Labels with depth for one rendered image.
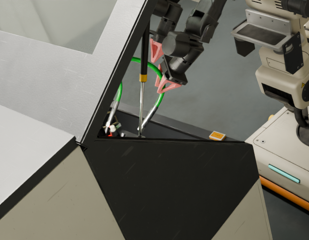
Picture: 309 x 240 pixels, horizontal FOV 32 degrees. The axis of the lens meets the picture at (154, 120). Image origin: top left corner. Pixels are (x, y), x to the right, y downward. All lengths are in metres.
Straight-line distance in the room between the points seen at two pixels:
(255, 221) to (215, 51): 2.22
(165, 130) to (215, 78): 1.80
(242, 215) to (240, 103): 1.68
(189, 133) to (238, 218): 0.34
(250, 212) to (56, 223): 0.91
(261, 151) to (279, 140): 0.11
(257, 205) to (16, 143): 1.03
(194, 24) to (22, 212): 0.76
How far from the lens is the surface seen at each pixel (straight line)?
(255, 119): 3.38
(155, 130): 2.08
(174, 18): 1.83
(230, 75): 3.78
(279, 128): 2.87
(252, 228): 2.03
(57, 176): 1.20
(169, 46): 1.56
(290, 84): 2.30
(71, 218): 1.27
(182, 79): 1.64
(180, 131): 1.96
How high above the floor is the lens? 2.21
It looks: 38 degrees down
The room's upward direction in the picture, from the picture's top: 19 degrees counter-clockwise
